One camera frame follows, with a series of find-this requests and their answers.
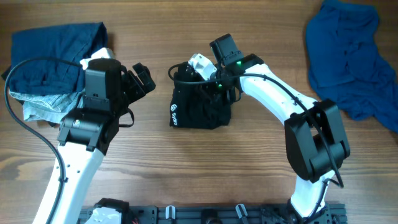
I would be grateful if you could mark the black t-shirt with logo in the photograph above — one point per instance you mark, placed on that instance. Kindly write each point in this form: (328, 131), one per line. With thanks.
(198, 106)

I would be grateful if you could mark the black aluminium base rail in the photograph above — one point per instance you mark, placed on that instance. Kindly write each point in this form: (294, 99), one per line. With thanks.
(269, 213)

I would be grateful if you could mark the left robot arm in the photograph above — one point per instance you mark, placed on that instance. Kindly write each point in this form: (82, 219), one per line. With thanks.
(86, 132)

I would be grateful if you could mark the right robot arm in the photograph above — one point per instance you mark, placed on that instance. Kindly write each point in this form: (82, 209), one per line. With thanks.
(315, 137)

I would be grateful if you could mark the folded light blue jeans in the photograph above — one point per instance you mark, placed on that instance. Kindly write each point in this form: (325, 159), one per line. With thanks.
(51, 108)

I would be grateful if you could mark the crumpled blue shirt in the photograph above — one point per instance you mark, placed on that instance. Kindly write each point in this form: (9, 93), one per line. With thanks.
(345, 65)

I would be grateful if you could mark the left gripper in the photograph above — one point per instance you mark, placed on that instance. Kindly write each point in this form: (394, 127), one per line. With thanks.
(138, 89)

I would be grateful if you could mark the folded dark navy garment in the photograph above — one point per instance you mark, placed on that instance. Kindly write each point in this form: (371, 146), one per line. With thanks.
(54, 52)

